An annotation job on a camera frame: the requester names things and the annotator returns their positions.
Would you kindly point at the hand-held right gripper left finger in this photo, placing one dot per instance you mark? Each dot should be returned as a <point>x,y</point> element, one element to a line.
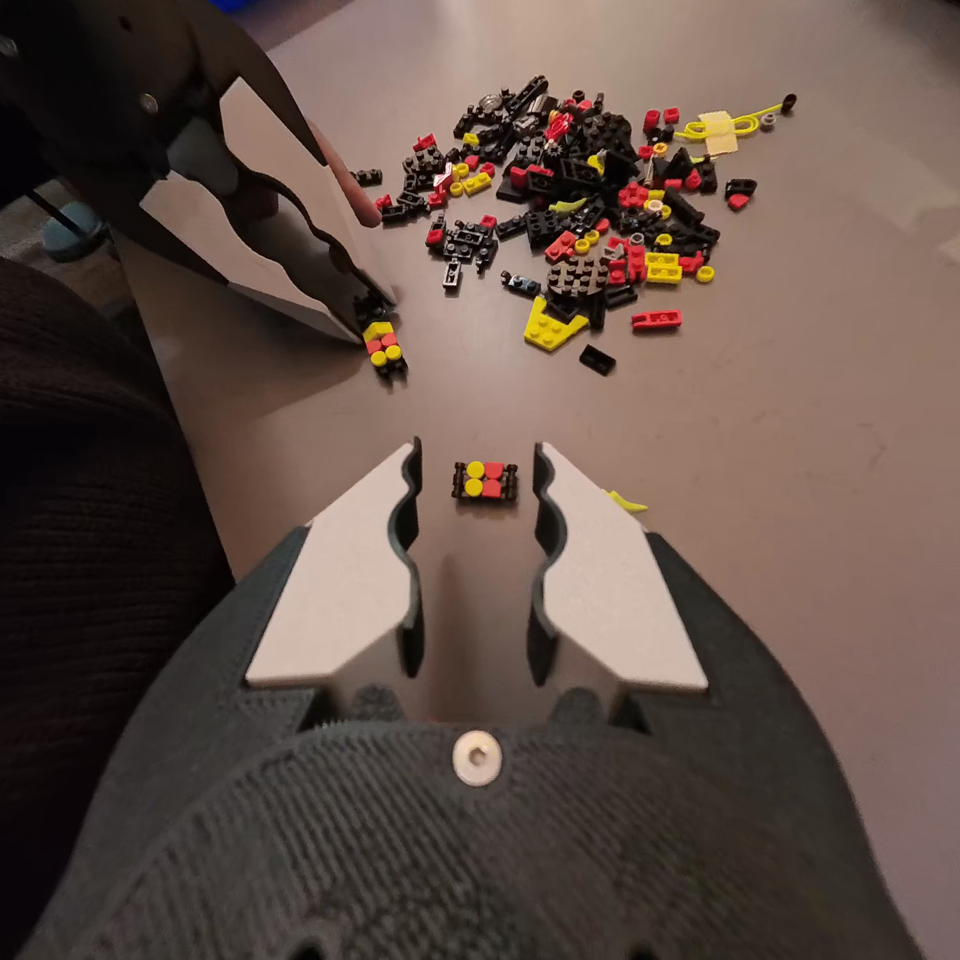
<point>337,600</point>

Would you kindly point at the pile of lego pieces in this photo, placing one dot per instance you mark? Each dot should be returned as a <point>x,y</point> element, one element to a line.
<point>577,277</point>

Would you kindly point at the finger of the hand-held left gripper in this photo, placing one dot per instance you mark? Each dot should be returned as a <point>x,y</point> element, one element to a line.
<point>277,142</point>
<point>225,232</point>

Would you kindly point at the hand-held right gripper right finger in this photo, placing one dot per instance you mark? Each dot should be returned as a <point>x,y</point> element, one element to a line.
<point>622,600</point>

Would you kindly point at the long black lego assembly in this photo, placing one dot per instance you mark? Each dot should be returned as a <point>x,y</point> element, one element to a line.
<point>382,341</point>

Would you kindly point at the person's left hand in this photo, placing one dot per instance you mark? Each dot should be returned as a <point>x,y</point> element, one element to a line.
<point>352,187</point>

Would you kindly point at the teal round object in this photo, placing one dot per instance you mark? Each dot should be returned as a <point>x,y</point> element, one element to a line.
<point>71,232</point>

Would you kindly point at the short black lego assembly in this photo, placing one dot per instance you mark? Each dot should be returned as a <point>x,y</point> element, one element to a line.
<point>484,480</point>

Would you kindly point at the yellow-green lego horn piece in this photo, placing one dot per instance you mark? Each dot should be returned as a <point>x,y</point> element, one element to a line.
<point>626,501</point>

